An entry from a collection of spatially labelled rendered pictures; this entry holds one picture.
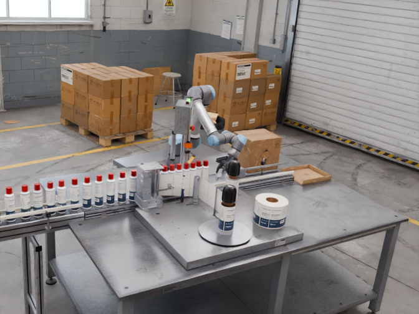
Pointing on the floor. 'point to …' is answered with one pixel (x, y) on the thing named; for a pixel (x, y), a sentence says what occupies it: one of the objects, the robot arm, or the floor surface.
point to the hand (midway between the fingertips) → (216, 179)
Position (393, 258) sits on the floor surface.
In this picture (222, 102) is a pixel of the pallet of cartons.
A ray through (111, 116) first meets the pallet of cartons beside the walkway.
